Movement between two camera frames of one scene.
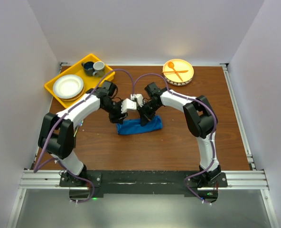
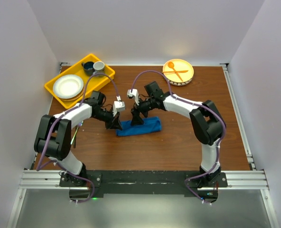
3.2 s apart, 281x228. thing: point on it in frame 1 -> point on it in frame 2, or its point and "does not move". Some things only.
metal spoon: (79, 125) does not move
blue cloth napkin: (134, 126) does not move
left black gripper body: (115, 111) -> (106, 116)
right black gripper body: (148, 109) does not move
